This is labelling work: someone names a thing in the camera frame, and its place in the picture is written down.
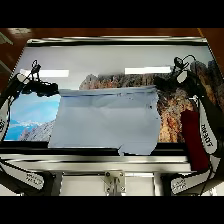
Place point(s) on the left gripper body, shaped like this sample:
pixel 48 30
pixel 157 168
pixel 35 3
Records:
pixel 45 88

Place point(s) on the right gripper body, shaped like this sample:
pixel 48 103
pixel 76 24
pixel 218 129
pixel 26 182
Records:
pixel 163 84

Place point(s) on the light blue shirt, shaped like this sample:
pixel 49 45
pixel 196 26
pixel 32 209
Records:
pixel 106 123

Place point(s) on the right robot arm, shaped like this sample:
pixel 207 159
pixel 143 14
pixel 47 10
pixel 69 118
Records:
pixel 208 133

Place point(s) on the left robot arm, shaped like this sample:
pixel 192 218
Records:
pixel 10 96

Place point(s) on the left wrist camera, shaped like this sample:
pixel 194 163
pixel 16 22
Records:
pixel 35 70

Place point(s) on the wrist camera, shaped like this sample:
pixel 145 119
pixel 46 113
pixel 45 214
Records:
pixel 35 70
pixel 179 65

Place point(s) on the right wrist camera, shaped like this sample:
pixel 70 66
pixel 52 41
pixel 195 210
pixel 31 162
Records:
pixel 179 65

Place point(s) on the silver frame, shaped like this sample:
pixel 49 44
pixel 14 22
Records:
pixel 100 165

